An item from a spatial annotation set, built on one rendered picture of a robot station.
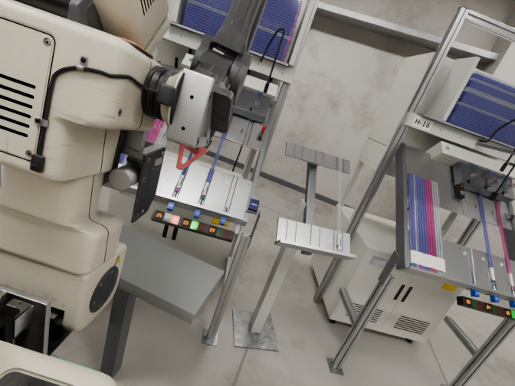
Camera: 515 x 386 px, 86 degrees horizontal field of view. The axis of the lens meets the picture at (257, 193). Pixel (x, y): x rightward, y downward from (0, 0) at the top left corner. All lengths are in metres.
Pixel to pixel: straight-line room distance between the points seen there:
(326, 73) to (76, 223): 3.93
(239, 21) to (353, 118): 3.69
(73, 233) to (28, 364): 0.21
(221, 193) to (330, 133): 3.17
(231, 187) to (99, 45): 0.89
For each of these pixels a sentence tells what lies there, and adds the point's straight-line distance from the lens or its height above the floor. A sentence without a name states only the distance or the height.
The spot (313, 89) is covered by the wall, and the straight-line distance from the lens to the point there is 4.24.
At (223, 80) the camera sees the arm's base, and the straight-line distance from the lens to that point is 0.54.
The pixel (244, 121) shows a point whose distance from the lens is 1.44.
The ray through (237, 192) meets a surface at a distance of 1.23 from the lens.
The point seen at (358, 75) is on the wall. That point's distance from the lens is 4.26.
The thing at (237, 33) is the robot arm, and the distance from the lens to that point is 0.61.
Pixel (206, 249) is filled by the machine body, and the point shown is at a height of 0.33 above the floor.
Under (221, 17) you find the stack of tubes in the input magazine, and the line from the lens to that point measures 1.54.
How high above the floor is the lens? 1.23
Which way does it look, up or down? 20 degrees down
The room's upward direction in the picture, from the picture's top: 19 degrees clockwise
